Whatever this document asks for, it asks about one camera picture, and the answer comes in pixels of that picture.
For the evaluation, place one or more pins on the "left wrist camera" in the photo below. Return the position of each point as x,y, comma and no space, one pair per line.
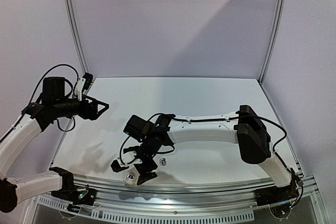
83,83

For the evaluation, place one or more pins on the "aluminium frame post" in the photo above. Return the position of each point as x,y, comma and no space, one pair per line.
75,35
272,40

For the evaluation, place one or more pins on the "left aluminium frame post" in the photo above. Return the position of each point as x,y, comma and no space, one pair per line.
75,35

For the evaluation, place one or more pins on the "aluminium front rail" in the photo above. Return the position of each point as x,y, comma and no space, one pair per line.
112,193

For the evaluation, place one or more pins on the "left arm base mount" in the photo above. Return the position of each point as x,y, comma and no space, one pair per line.
70,192

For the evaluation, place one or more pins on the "white slotted cable duct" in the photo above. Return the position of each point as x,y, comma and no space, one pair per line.
52,210

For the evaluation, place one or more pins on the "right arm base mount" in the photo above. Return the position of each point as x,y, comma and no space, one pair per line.
272,195

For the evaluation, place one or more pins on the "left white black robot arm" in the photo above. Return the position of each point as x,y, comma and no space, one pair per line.
52,104

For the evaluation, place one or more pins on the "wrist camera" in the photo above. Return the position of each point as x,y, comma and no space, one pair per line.
117,166
83,83

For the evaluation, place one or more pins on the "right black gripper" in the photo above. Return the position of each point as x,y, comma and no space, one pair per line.
144,167

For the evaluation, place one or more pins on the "right aluminium frame post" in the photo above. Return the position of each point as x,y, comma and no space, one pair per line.
272,40

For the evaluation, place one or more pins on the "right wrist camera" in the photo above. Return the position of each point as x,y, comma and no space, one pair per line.
117,166

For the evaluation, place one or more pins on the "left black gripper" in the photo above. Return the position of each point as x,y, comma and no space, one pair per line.
92,114

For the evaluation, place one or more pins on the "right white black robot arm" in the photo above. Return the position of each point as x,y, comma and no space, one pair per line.
243,127

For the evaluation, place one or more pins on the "white earbud charging case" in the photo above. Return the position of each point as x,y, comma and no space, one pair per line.
131,179

